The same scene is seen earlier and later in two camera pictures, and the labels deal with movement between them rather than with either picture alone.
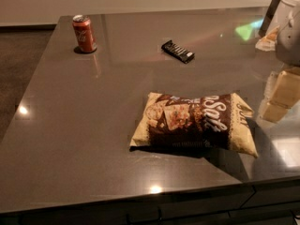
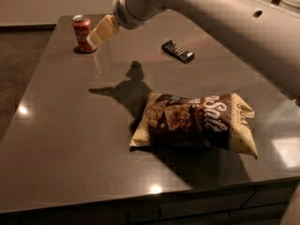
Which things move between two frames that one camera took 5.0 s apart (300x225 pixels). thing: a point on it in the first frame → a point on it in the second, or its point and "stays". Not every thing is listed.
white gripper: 289,44 → 128,7
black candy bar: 178,52 stays
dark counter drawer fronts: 272,202 stays
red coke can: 84,33 stays
